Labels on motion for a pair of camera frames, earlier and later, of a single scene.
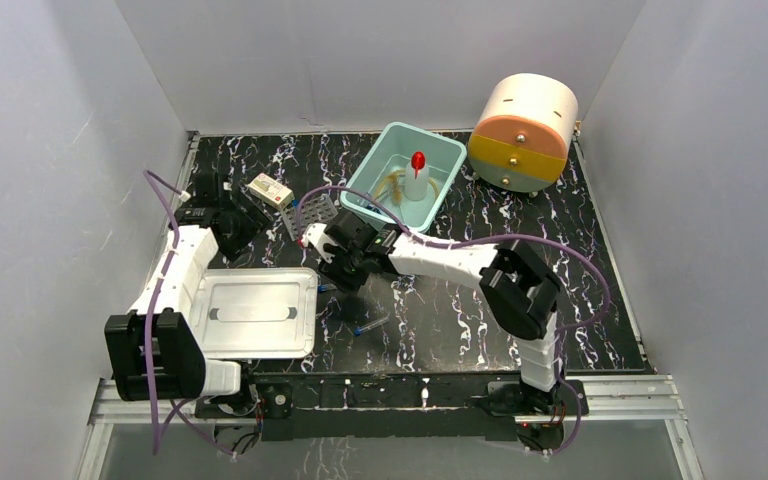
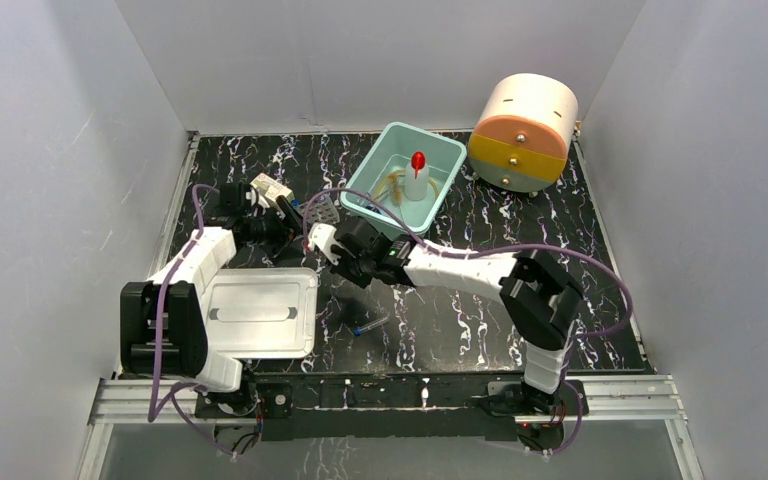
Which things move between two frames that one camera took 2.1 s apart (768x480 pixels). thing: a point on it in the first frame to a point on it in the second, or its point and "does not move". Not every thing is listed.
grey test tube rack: (316, 210) does not move
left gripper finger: (251, 225) to (293, 216)
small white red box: (270, 192) does not move
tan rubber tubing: (392, 184) does not move
